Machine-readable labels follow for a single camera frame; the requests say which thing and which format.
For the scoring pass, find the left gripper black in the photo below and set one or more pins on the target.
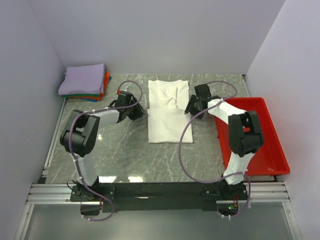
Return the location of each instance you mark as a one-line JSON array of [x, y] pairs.
[[139, 113]]

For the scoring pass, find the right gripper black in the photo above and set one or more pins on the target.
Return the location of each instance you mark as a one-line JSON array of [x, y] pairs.
[[192, 111]]

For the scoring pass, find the white t shirt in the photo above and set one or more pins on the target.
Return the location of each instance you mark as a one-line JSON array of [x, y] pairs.
[[166, 118]]

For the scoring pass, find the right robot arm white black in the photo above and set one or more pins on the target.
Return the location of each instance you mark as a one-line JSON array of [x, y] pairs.
[[245, 135]]

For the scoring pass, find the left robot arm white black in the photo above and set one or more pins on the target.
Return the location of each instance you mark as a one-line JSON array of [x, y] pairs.
[[80, 134]]

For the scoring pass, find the folded blue t shirt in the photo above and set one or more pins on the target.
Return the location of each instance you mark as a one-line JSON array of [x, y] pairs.
[[89, 99]]

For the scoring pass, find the folded orange t shirt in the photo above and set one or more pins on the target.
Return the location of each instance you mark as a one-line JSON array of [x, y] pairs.
[[105, 84]]

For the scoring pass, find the folded lilac t shirt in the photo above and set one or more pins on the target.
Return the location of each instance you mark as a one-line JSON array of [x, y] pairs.
[[86, 79]]

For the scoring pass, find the folded green t shirt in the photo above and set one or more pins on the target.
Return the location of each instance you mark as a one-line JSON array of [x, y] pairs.
[[90, 96]]

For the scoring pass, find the black base bar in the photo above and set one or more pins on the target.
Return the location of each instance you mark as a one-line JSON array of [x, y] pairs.
[[151, 196]]

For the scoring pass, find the red plastic bin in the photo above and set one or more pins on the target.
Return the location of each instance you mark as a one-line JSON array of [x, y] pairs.
[[270, 159]]

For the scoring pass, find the aluminium frame rail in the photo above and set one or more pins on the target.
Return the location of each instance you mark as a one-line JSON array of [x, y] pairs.
[[59, 194]]

